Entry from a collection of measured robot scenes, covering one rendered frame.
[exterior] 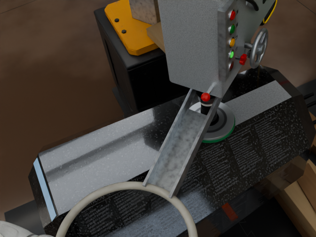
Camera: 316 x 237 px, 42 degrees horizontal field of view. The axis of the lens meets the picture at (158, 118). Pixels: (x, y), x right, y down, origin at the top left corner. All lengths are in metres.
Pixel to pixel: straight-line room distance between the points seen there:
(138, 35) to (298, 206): 1.25
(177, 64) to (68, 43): 2.32
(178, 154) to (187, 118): 0.15
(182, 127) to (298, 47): 1.94
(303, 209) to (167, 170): 0.96
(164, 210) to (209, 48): 0.73
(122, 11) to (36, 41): 1.48
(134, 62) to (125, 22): 0.31
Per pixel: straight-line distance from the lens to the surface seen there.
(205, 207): 1.79
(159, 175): 1.58
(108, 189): 1.57
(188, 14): 1.30
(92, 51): 3.56
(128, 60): 2.27
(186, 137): 1.61
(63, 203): 1.71
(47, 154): 1.87
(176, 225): 1.77
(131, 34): 2.37
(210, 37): 1.31
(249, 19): 1.56
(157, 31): 2.27
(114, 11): 2.56
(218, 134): 1.74
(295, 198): 2.34
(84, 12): 4.01
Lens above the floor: 2.24
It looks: 50 degrees down
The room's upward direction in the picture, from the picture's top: 11 degrees counter-clockwise
